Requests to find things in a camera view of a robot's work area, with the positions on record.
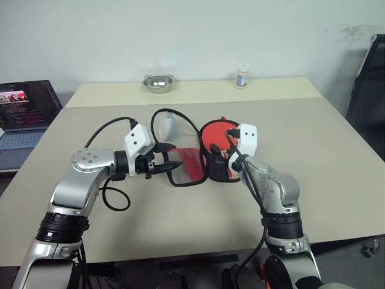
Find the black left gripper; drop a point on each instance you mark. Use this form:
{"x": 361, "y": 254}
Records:
{"x": 144, "y": 165}

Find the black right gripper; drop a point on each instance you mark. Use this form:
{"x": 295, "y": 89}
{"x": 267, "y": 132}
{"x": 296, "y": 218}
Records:
{"x": 224, "y": 155}

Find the red table tennis paddle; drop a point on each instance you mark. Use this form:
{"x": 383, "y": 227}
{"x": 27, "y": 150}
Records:
{"x": 213, "y": 135}

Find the black mesh paddle case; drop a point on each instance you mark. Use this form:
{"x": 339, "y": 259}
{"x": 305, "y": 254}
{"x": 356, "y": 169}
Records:
{"x": 186, "y": 164}

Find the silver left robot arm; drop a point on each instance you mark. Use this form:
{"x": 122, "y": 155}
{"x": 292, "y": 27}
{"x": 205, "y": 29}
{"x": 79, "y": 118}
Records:
{"x": 75, "y": 186}

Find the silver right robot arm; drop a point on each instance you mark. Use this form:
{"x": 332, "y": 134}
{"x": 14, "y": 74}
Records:
{"x": 270, "y": 186}

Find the stainless steel bowl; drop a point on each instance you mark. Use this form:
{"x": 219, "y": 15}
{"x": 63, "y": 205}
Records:
{"x": 158, "y": 83}

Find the white plastic bottle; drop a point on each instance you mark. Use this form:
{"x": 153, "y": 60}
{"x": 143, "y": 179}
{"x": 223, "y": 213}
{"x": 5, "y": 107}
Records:
{"x": 242, "y": 77}

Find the open laptop computer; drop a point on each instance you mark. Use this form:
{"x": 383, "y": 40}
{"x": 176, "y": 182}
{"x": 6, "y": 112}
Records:
{"x": 24, "y": 108}

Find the black office chair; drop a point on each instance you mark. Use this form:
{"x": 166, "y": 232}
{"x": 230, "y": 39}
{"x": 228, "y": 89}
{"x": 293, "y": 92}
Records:
{"x": 368, "y": 90}

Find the grey caster wheel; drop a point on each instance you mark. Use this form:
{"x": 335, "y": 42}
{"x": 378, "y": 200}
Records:
{"x": 370, "y": 247}

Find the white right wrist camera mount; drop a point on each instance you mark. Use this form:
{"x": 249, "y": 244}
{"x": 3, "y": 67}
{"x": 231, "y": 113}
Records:
{"x": 248, "y": 140}

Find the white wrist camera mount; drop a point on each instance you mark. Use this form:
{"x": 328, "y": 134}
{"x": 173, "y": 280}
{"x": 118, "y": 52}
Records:
{"x": 138, "y": 138}
{"x": 248, "y": 140}

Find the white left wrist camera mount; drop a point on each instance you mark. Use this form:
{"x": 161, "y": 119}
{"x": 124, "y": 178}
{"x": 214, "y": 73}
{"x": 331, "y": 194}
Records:
{"x": 138, "y": 138}

